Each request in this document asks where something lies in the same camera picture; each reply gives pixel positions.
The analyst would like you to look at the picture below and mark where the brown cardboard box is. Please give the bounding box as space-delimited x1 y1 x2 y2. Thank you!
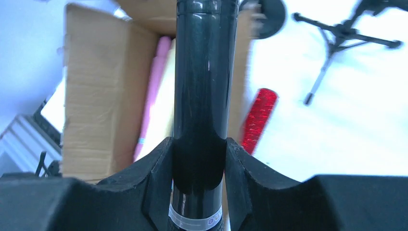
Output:
60 0 265 186

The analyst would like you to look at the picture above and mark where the black microphone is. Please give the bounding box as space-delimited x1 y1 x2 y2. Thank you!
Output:
168 0 239 231

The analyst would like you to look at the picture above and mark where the red glitter microphone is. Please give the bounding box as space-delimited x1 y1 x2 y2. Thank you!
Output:
241 88 279 155

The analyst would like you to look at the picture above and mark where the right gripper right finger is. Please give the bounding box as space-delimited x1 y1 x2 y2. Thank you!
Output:
225 138 408 231

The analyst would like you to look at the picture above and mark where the clip mic stand round base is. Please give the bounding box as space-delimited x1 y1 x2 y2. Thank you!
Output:
239 0 287 39

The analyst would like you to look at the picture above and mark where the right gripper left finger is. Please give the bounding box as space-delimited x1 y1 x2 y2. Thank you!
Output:
0 138 173 231

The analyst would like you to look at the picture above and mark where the tripod shock mount stand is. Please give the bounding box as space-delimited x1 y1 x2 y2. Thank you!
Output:
292 0 408 106

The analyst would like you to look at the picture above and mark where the pink microphone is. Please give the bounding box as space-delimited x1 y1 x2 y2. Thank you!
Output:
134 36 172 162

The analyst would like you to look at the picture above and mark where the cream microphone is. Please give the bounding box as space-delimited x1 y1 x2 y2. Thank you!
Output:
138 40 175 160

